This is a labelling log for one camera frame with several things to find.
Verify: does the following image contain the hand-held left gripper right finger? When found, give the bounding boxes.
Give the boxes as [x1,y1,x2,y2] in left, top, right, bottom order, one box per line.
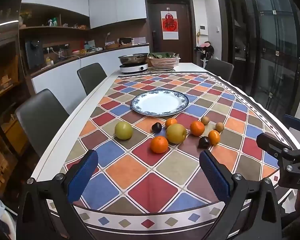
[199,150,283,240]

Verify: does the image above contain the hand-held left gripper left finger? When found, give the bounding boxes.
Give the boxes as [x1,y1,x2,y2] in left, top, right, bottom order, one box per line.
[16,149,99,240]

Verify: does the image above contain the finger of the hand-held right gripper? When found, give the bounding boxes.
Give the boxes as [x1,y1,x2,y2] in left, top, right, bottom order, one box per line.
[256,133,294,159]
[284,114,300,133]

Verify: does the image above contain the medium orange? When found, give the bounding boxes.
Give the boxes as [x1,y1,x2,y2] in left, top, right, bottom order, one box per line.
[190,121,205,137]

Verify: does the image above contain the large orange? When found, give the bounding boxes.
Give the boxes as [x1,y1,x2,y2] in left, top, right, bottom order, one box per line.
[150,136,169,154]

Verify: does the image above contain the blue rimmed white plate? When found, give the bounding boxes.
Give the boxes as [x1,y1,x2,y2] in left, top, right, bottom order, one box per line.
[130,89,189,117]

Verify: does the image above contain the colourful checkered tablecloth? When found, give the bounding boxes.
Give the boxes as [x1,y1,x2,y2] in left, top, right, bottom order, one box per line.
[37,71,298,232]

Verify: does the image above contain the yellow pear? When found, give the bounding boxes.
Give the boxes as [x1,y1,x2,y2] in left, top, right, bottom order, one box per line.
[165,124,187,144]

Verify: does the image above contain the green apple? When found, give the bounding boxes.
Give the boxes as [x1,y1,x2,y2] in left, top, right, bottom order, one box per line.
[114,121,133,140]

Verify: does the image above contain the glass sliding doors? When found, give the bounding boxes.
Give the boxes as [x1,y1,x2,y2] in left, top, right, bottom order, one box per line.
[216,0,300,120]

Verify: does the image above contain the grey dining chair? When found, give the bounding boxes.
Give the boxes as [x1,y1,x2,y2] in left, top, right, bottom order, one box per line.
[15,89,70,153]
[205,59,234,82]
[77,63,107,96]

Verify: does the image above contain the white counter cabinets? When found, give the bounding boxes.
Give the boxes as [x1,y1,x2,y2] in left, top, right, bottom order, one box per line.
[31,45,150,100]

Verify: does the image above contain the white induction cooker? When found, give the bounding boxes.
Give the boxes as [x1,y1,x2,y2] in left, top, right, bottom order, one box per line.
[119,63,149,74]

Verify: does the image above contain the pink plastic basket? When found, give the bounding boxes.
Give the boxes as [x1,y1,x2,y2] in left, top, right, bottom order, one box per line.
[147,56,181,69]

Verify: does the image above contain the brown door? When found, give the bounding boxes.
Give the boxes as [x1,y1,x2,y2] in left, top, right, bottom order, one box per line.
[145,0,193,64]

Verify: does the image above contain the steel pot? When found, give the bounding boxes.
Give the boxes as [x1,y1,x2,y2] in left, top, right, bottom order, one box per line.
[118,53,149,65]

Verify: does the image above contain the green leafy vegetables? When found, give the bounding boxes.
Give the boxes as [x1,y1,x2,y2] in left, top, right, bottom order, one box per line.
[149,52,179,59]

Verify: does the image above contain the black water dispenser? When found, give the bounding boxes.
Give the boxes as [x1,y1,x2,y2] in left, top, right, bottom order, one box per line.
[25,39,44,70]

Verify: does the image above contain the red and white door poster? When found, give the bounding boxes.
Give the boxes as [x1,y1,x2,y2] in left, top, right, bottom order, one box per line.
[161,10,179,40]

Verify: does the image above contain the white upper cabinets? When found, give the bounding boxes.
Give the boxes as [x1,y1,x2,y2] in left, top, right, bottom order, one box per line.
[22,0,147,29]

